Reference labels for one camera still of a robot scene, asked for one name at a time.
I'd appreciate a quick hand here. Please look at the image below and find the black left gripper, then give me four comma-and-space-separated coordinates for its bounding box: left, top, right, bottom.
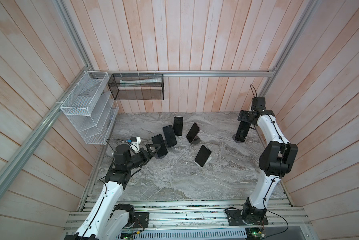
126, 144, 161, 170

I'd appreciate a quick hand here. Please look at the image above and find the black phone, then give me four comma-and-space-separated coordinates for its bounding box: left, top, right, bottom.
236, 121, 251, 138

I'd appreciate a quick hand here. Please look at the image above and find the white folding stand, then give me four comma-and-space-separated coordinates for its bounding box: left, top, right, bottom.
196, 156, 212, 168

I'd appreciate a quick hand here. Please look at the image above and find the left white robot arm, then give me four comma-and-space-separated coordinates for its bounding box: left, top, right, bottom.
64, 144, 160, 240

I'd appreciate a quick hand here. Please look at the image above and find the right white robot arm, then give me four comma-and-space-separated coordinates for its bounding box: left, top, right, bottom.
237, 110, 298, 225

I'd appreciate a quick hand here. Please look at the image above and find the green-edged phone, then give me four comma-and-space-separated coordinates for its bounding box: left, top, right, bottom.
151, 134, 168, 159

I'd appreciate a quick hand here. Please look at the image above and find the dark round stand front left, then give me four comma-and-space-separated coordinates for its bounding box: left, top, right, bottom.
154, 149, 168, 159

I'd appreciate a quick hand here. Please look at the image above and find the blue-edged phone on stand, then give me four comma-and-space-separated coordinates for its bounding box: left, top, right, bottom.
162, 125, 177, 148

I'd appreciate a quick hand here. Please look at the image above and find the grey round phone stand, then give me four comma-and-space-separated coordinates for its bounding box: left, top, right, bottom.
233, 134, 246, 144

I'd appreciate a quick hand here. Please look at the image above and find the white-edged phone on stand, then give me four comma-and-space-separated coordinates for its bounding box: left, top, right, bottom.
173, 117, 184, 136

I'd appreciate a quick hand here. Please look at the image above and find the dark round stand pink phone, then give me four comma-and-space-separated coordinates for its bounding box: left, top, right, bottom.
191, 136, 201, 145

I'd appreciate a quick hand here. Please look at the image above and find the pink-edged phone on stand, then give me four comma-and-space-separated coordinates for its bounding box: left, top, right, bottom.
186, 123, 201, 144

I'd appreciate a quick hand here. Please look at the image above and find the grey ventilation grille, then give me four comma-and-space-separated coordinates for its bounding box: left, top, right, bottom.
133, 228, 248, 240

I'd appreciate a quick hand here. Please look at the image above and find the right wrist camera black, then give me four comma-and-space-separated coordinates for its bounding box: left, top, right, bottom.
251, 97, 266, 112

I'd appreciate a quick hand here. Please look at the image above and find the black wire mesh basket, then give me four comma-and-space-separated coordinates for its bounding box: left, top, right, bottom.
107, 73, 165, 101

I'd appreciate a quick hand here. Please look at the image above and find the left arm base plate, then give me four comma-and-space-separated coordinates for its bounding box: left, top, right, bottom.
129, 212, 149, 229

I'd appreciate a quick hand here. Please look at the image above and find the white wire mesh shelf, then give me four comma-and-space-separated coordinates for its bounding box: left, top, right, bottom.
60, 71, 119, 145

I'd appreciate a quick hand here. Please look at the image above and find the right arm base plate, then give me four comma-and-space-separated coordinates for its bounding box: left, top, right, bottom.
224, 208, 269, 226

